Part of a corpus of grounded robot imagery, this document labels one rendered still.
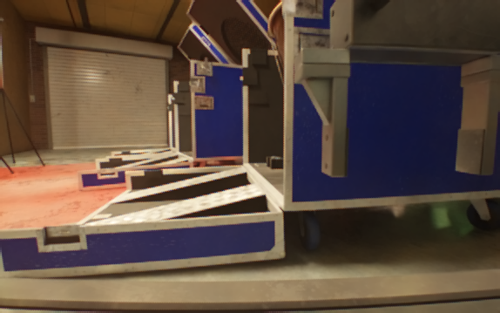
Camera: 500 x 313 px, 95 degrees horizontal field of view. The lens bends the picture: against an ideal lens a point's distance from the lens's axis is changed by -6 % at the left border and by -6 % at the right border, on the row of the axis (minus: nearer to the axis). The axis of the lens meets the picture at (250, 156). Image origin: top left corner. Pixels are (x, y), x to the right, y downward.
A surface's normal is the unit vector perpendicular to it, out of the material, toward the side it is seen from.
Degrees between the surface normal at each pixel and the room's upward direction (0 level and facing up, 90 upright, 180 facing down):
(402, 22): 90
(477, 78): 90
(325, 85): 90
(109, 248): 90
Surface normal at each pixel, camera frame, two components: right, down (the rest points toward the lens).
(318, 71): 0.02, 0.10
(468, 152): -1.00, 0.00
